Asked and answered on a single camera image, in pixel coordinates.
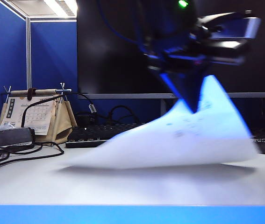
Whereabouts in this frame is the black cable with ferrite core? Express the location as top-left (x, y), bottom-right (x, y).
top-left (21, 92), bottom-right (98, 129)

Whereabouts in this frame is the black power adapter cable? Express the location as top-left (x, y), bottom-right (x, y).
top-left (0, 141), bottom-right (65, 174)

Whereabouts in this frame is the white desk calendar card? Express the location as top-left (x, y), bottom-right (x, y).
top-left (0, 97), bottom-right (55, 136)

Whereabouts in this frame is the white wrinkled paper sheet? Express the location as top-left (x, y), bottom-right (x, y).
top-left (62, 76), bottom-right (261, 170)

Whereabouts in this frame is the ceiling light panel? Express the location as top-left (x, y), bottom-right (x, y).
top-left (43, 0), bottom-right (78, 17)

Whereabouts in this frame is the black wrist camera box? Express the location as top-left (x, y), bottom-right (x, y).
top-left (196, 10), bottom-right (263, 49)

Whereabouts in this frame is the black tangled cable bundle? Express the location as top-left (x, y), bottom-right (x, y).
top-left (75, 105), bottom-right (144, 126)

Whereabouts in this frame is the grey monitor stand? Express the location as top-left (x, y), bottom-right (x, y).
top-left (159, 98), bottom-right (179, 116)

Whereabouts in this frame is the blue partition panel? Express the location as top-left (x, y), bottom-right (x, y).
top-left (30, 20), bottom-right (79, 110)
top-left (0, 0), bottom-right (28, 131)

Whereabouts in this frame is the black keyboard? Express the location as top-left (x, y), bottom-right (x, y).
top-left (65, 122), bottom-right (148, 149)

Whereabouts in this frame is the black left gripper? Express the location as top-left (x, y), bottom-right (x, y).
top-left (144, 38), bottom-right (251, 112)

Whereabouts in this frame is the large black monitor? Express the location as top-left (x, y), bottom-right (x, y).
top-left (76, 0), bottom-right (265, 100)

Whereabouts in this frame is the aluminium partition post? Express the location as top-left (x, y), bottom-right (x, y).
top-left (25, 16), bottom-right (32, 91)

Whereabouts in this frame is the black power adapter brick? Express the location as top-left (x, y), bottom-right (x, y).
top-left (0, 127), bottom-right (36, 150)

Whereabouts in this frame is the desk calendar on stand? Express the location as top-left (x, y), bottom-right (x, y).
top-left (0, 83), bottom-right (78, 147)

